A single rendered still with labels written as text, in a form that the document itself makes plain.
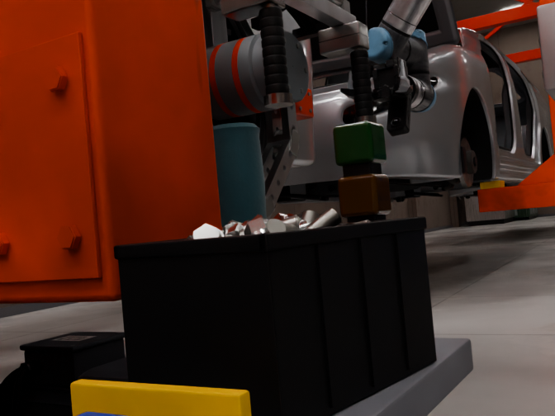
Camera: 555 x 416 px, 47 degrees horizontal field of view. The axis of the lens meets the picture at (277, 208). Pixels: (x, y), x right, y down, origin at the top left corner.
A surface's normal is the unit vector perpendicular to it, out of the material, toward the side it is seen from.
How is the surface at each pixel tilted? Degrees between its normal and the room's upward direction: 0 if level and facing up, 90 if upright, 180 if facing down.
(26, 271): 90
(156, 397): 90
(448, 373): 90
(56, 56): 90
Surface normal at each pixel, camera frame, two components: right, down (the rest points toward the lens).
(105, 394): -0.51, 0.03
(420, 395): 0.86, -0.09
